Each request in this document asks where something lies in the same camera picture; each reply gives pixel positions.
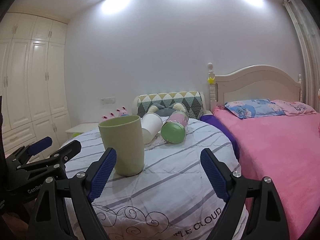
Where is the green plastic cup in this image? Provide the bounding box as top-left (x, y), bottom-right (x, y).
top-left (98, 115), bottom-right (144, 177)

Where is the white paper cup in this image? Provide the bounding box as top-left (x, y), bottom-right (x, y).
top-left (141, 113), bottom-right (163, 144)

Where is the white nightstand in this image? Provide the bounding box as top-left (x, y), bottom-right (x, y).
top-left (66, 123), bottom-right (98, 139)

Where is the pink bunny toy front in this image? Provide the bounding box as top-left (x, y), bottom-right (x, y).
top-left (102, 112), bottom-right (116, 120)

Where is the pink bunny toy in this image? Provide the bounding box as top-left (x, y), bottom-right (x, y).
top-left (102, 112), bottom-right (116, 120)
top-left (116, 106), bottom-right (128, 117)

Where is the pink bed blanket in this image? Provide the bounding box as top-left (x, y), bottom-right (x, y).
top-left (214, 108), bottom-right (319, 239)

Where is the pink bunny toy rear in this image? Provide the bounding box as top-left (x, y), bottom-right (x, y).
top-left (116, 106), bottom-right (128, 117)

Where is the striped white quilt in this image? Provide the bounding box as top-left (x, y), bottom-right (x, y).
top-left (56, 115), bottom-right (250, 240)

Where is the cream wardrobe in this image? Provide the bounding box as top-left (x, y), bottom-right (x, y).
top-left (1, 12), bottom-right (71, 161)

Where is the grey plush toy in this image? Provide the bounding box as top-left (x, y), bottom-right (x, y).
top-left (147, 103), bottom-right (187, 116)

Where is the blue cartoon pillow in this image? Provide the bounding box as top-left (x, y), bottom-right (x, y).
top-left (224, 99), bottom-right (285, 119)

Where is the pink cartoon pillow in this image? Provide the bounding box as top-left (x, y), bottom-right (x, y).
top-left (272, 100), bottom-right (317, 116)

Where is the purple cloth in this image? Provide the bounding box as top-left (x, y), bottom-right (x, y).
top-left (200, 115), bottom-right (240, 160)

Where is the pink green-lidded canister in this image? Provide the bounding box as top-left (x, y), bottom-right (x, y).
top-left (161, 111), bottom-right (189, 144)

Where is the cream wooden headboard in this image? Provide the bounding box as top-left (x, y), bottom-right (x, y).
top-left (207, 63), bottom-right (303, 111)

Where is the triangle patterned cushion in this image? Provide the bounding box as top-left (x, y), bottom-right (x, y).
top-left (131, 91), bottom-right (210, 120)

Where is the white curtain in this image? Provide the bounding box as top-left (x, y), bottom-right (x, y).
top-left (283, 0), bottom-right (319, 111)

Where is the wall socket panel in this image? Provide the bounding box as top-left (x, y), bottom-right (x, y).
top-left (100, 97), bottom-right (116, 105)

